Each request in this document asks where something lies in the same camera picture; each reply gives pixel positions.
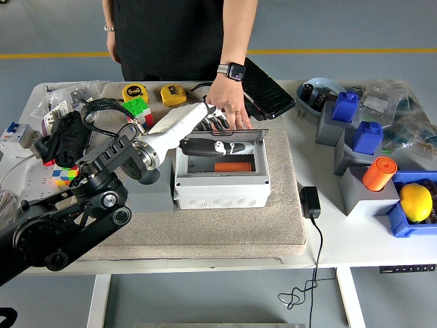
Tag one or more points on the person's left hand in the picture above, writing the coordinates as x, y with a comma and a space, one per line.
227, 94

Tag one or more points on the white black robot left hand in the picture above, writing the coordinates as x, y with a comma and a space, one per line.
177, 121

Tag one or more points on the person's right hand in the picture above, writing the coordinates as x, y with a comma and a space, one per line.
112, 44

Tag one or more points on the orange cylinder battery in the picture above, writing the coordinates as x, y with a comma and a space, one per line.
232, 167
377, 174

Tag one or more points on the grey junction box clear lid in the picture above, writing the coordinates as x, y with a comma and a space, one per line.
222, 194

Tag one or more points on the person's left forearm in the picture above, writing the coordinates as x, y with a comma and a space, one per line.
239, 34

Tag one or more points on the yellow tape measure black label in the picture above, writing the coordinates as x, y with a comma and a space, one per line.
173, 95

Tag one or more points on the large Rubik's cube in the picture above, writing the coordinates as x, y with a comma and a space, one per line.
138, 107

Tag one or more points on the black glossy case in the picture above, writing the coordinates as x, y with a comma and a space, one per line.
269, 92

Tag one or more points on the yellow tape measure 5m label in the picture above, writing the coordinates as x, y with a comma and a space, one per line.
134, 91

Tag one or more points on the person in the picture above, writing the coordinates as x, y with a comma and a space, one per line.
170, 37

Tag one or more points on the clear bags of small parts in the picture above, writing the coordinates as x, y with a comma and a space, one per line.
61, 94

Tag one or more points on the black capacitor in bowl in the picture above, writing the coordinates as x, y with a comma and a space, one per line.
307, 90

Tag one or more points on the grey block with round hole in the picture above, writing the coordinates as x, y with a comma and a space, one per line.
157, 201

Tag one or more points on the light blue bowl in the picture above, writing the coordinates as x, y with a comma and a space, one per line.
317, 82

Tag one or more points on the black component in bowl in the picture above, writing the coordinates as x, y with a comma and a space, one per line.
322, 97

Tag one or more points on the black cloth bundle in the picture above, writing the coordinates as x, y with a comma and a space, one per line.
68, 136

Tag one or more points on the grey block holder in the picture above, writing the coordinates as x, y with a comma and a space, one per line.
345, 160
327, 131
362, 201

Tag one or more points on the grey-brown mat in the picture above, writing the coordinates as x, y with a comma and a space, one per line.
205, 232

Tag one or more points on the blue plastic block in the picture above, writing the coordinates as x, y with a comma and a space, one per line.
345, 107
367, 138

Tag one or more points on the white socket block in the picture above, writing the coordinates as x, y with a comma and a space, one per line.
34, 138

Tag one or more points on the small Rubik's cube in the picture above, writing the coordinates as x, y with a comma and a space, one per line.
65, 176

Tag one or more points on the white blue circuit breaker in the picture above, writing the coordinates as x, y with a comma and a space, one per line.
13, 135

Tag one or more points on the black power adapter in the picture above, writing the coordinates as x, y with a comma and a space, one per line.
310, 201

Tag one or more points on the clear bags of components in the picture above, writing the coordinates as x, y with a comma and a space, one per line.
406, 116

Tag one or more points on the white table leg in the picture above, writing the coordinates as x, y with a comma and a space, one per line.
351, 300
99, 300

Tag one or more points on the yellow lemon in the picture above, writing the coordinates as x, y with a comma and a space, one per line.
414, 201

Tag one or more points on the blue plastic bin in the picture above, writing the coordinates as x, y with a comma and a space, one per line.
399, 225

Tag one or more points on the black table control panel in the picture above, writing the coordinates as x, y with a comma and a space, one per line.
406, 269

